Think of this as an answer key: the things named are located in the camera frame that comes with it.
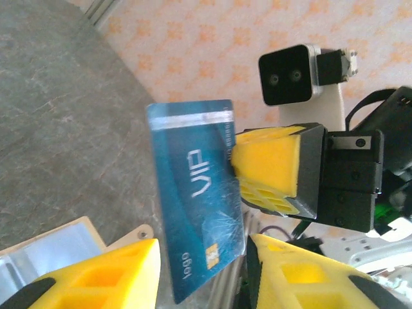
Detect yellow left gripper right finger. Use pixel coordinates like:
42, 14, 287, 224
245, 234, 412, 309

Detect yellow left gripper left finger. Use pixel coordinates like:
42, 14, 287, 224
0, 237, 161, 309

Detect beige card holder clear sleeves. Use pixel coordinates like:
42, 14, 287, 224
0, 216, 155, 300

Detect blue VIP card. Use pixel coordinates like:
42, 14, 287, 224
145, 98, 248, 305

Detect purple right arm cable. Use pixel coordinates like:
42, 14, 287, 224
259, 224, 292, 241

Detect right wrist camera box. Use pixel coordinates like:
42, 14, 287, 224
258, 44, 323, 106

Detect aluminium frame post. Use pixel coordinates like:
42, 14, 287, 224
84, 0, 124, 29

